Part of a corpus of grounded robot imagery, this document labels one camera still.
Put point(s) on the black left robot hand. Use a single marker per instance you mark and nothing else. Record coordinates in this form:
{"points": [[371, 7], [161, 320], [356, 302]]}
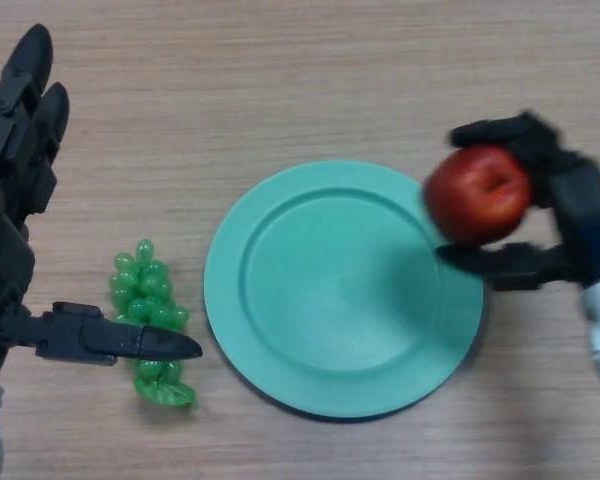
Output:
{"points": [[5, 250]]}

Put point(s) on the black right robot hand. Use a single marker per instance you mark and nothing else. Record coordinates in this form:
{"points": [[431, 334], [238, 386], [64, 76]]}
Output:
{"points": [[585, 210]]}

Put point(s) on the red apple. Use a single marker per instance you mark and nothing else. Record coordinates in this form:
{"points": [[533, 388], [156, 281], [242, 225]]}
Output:
{"points": [[470, 195]]}

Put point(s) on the green round plate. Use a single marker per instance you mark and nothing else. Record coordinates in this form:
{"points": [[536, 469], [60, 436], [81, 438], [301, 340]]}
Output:
{"points": [[340, 300]]}

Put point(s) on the green grape bunch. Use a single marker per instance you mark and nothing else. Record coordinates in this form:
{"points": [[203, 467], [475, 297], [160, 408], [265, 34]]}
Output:
{"points": [[145, 290]]}

